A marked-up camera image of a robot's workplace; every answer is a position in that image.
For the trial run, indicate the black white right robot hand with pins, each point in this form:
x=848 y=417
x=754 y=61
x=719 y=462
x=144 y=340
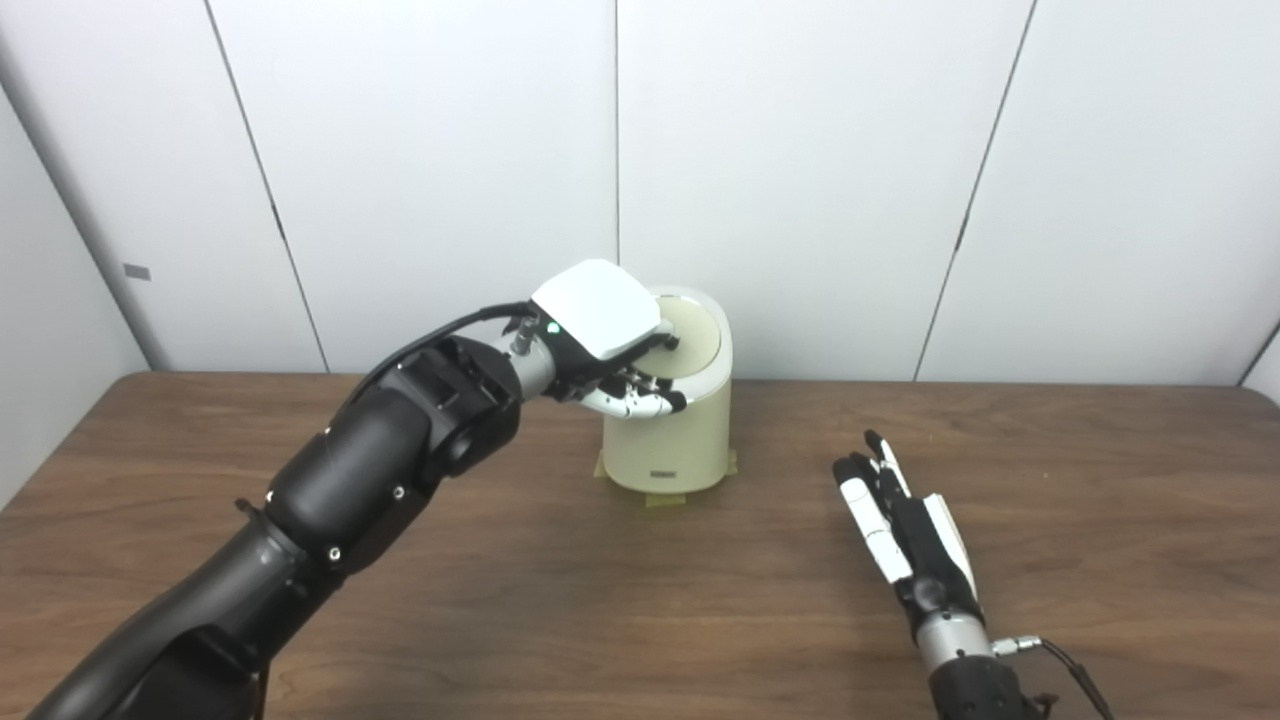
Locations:
x=925 y=555

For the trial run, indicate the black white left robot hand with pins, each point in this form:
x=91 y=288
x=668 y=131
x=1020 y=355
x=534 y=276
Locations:
x=595 y=305

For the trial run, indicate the round cream bin lid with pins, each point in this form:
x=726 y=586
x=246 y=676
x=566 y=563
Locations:
x=698 y=335

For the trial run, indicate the cream lidded trash can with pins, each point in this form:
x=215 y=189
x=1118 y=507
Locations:
x=670 y=450

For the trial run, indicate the small grey wall label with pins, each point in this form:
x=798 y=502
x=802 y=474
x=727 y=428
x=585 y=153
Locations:
x=137 y=272

